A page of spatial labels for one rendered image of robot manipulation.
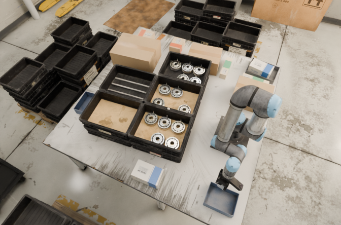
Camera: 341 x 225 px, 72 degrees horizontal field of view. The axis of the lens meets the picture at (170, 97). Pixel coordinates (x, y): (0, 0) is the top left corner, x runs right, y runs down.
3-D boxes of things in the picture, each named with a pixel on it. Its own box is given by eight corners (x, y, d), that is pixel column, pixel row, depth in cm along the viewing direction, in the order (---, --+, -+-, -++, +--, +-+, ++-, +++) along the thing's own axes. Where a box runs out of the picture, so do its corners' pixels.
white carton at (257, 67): (271, 73, 225) (274, 66, 218) (266, 80, 220) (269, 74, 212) (251, 64, 232) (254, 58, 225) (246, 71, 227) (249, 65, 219)
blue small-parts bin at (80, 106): (88, 95, 214) (85, 90, 209) (102, 99, 211) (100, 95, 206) (75, 113, 203) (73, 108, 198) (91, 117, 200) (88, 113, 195)
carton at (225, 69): (226, 61, 236) (227, 56, 231) (232, 62, 235) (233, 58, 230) (218, 77, 224) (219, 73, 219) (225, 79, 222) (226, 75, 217)
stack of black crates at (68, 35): (81, 42, 340) (70, 15, 304) (99, 48, 332) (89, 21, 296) (64, 61, 319) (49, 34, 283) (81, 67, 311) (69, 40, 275)
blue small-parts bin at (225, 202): (237, 196, 161) (239, 193, 155) (231, 218, 153) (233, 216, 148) (209, 184, 166) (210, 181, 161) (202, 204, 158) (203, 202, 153)
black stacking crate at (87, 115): (144, 110, 191) (143, 102, 181) (129, 142, 174) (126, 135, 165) (101, 98, 199) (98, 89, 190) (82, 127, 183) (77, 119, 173)
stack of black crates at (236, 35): (251, 55, 317) (262, 28, 281) (246, 71, 301) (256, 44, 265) (223, 47, 328) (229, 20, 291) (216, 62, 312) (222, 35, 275)
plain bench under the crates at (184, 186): (260, 106, 287) (281, 66, 230) (220, 246, 203) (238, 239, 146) (145, 67, 328) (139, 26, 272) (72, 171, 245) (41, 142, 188)
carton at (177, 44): (174, 42, 254) (174, 36, 248) (184, 44, 252) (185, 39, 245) (169, 51, 246) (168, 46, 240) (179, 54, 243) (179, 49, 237)
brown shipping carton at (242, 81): (269, 97, 209) (275, 85, 196) (264, 116, 198) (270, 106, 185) (235, 86, 217) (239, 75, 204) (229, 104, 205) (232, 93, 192)
